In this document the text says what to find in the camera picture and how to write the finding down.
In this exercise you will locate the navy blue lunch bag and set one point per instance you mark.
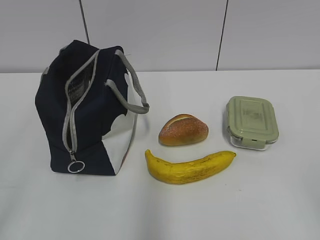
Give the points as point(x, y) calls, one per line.
point(87, 101)

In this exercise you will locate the yellow banana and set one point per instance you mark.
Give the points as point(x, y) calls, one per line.
point(188, 172)

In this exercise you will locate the green lid glass container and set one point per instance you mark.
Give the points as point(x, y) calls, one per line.
point(251, 123)

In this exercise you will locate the brown bread roll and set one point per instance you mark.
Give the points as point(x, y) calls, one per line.
point(183, 129)

